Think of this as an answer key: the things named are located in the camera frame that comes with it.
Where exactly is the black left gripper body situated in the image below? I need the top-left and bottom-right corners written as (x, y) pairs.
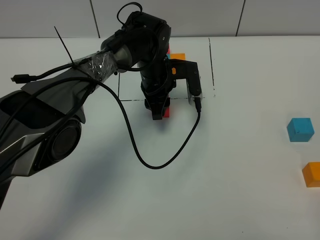
top-left (140, 56), bottom-right (176, 112)

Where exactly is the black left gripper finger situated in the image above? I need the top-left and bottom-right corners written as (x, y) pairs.
top-left (150, 101), bottom-right (165, 120)

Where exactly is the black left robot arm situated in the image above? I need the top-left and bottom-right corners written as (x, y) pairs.
top-left (0, 11), bottom-right (171, 200)

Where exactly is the red template block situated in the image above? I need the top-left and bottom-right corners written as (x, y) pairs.
top-left (166, 44), bottom-right (170, 55)

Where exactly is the orange template block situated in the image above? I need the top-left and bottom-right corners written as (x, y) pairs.
top-left (169, 53), bottom-right (186, 61)

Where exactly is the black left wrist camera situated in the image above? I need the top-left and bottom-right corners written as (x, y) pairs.
top-left (168, 59), bottom-right (203, 101)

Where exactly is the black left camera cable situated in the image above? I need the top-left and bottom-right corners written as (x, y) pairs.
top-left (82, 77), bottom-right (202, 169)

